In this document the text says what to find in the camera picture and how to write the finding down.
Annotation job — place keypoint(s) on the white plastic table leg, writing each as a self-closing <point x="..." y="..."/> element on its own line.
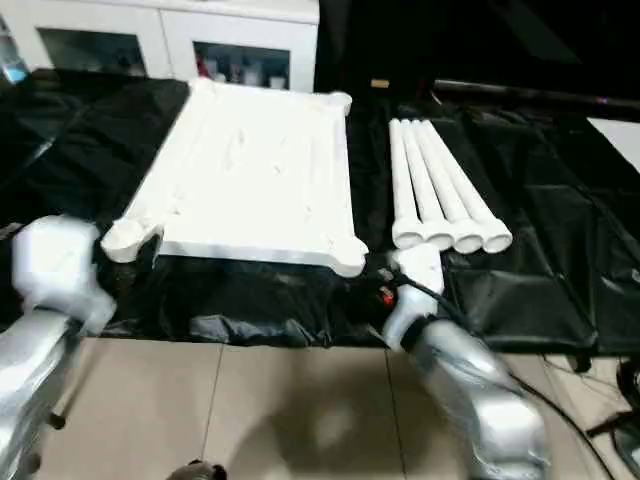
<point x="425" y="185"/>
<point x="446" y="185"/>
<point x="468" y="185"/>
<point x="404" y="175"/>

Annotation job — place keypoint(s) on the white plastic table top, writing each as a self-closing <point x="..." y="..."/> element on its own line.
<point x="250" y="175"/>

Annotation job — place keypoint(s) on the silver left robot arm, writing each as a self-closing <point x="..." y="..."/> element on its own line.
<point x="30" y="375"/>

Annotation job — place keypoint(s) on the black glossy mat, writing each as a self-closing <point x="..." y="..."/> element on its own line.
<point x="525" y="200"/>

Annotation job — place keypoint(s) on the small tan label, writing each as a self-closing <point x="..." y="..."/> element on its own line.
<point x="380" y="83"/>

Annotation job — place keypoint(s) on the small white jar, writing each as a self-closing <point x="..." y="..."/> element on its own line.
<point x="278" y="83"/>

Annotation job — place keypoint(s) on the dark robot torso part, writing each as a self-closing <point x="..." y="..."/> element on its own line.
<point x="200" y="472"/>

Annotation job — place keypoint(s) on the white flat panel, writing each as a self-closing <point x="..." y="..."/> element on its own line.
<point x="617" y="142"/>

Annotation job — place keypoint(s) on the white cabinet with glass doors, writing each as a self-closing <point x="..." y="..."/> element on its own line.
<point x="165" y="30"/>

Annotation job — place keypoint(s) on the light blue plastic wrap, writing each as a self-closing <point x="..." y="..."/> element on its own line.
<point x="12" y="67"/>

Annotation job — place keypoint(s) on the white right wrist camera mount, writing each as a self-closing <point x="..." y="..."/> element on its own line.
<point x="422" y="265"/>

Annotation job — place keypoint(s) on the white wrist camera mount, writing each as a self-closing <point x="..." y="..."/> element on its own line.
<point x="422" y="265"/>
<point x="55" y="260"/>

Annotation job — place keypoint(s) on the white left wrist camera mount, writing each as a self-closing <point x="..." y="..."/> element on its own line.
<point x="55" y="260"/>

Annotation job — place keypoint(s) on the black folding table frame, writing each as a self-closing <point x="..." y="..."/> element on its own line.
<point x="57" y="421"/>

